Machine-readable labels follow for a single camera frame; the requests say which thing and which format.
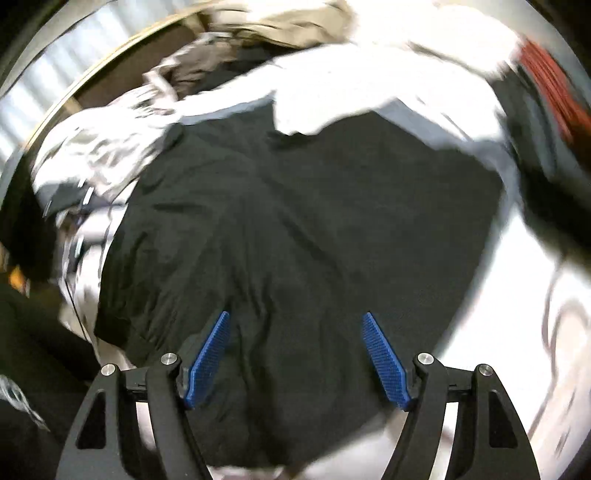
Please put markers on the beige sweatshirt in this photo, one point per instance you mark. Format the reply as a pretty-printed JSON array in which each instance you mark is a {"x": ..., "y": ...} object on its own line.
[{"x": 96, "y": 153}]

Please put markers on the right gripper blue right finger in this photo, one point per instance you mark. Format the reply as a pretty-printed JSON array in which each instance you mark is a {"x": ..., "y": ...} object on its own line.
[{"x": 390, "y": 369}]

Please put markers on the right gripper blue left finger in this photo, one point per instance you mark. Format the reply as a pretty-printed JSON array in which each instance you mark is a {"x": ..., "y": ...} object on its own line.
[{"x": 201, "y": 361}]

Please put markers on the stack of dark folded clothes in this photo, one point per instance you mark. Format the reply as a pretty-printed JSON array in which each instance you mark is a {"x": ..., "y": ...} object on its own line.
[{"x": 548, "y": 124}]

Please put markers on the dark brown garment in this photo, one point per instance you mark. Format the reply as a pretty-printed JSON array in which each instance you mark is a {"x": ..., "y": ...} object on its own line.
[{"x": 208, "y": 62}]

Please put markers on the black grey garment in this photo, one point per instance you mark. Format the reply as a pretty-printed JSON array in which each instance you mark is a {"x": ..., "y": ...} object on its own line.
[{"x": 296, "y": 237}]

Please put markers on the olive tan garment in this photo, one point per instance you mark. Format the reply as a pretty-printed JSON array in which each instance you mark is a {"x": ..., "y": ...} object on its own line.
[{"x": 290, "y": 24}]

